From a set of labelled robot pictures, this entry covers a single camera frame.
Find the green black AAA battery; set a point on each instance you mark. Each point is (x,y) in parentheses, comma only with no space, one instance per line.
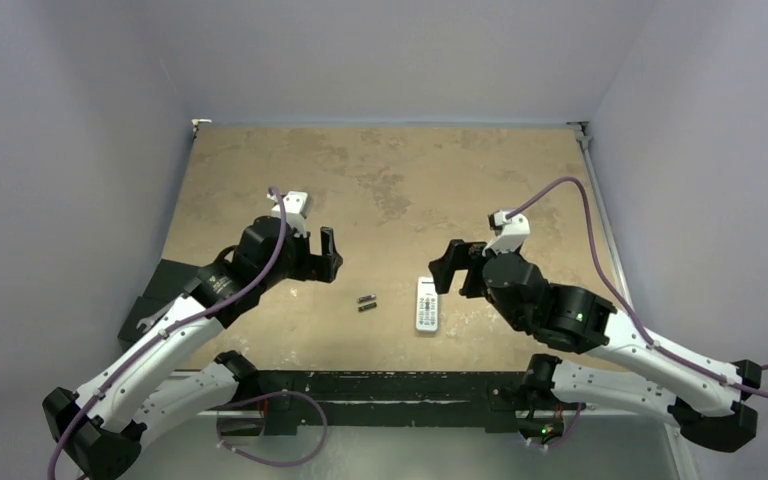
(367,307)

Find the silver open-end wrench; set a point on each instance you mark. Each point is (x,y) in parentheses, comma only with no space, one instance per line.
(145,324)

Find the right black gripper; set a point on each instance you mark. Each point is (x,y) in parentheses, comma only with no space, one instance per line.
(471,268)

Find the black foam block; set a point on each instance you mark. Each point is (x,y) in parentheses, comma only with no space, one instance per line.
(166,283)

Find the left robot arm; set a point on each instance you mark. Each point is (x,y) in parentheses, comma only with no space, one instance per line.
(106,423)

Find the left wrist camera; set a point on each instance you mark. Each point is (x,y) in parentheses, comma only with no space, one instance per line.
(297,205)

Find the white remote control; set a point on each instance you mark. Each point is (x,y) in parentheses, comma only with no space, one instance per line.
(427,307)

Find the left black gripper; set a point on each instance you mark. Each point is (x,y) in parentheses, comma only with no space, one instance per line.
(315,266)

